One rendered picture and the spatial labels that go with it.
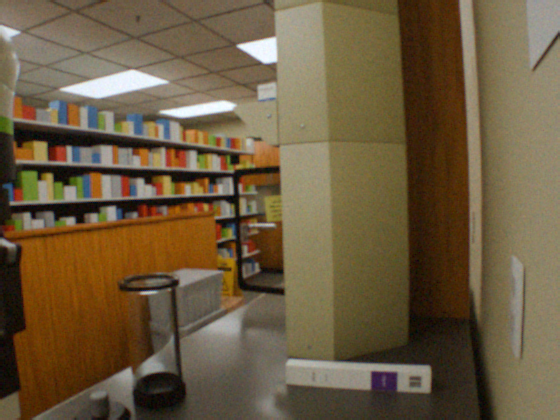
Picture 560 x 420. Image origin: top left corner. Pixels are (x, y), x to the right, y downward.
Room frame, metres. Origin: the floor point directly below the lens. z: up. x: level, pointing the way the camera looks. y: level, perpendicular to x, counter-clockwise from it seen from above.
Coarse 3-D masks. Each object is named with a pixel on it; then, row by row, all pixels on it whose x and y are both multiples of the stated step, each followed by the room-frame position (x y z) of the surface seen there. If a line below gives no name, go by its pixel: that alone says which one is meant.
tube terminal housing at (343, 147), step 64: (320, 64) 0.83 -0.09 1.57; (384, 64) 0.88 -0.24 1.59; (320, 128) 0.83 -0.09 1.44; (384, 128) 0.88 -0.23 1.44; (320, 192) 0.83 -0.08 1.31; (384, 192) 0.87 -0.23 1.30; (320, 256) 0.84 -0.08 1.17; (384, 256) 0.87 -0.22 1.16; (320, 320) 0.84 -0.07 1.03; (384, 320) 0.87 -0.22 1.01
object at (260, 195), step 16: (256, 176) 1.27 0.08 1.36; (272, 176) 1.24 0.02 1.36; (240, 192) 1.30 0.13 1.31; (256, 192) 1.27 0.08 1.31; (272, 192) 1.24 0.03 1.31; (240, 208) 1.30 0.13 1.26; (256, 208) 1.27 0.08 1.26; (272, 208) 1.24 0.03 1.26; (256, 224) 1.27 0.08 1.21; (272, 224) 1.24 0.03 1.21; (256, 240) 1.27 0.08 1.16; (272, 240) 1.24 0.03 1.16; (256, 256) 1.27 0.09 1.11; (272, 256) 1.24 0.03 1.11; (256, 272) 1.27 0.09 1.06; (272, 272) 1.24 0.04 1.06
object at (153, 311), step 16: (128, 304) 0.66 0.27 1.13; (144, 304) 0.65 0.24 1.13; (160, 304) 0.66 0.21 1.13; (128, 320) 0.66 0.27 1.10; (144, 320) 0.65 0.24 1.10; (160, 320) 0.65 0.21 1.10; (128, 336) 0.67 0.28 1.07; (144, 336) 0.65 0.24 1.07; (160, 336) 0.65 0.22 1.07; (176, 336) 0.68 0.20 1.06; (144, 352) 0.65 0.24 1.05; (160, 352) 0.65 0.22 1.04; (176, 352) 0.68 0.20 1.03; (144, 368) 0.65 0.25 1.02; (160, 368) 0.65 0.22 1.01; (176, 368) 0.67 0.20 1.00; (144, 384) 0.65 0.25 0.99; (160, 384) 0.65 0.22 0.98; (176, 384) 0.67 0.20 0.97
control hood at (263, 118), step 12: (240, 108) 0.90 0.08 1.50; (252, 108) 0.89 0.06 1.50; (264, 108) 0.88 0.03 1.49; (276, 108) 0.87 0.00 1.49; (252, 120) 0.89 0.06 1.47; (264, 120) 0.88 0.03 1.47; (276, 120) 0.87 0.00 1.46; (264, 132) 0.88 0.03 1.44; (276, 132) 0.87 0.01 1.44; (276, 144) 0.87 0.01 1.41
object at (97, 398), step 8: (96, 392) 0.58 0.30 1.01; (104, 392) 0.58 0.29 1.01; (96, 400) 0.56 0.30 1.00; (104, 400) 0.56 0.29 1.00; (88, 408) 0.58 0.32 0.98; (96, 408) 0.56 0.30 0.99; (104, 408) 0.56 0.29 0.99; (112, 408) 0.58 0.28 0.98; (120, 408) 0.58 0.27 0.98; (80, 416) 0.56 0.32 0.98; (88, 416) 0.56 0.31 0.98; (96, 416) 0.56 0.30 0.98; (104, 416) 0.56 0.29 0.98; (112, 416) 0.56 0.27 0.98; (120, 416) 0.56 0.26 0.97; (128, 416) 0.57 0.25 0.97
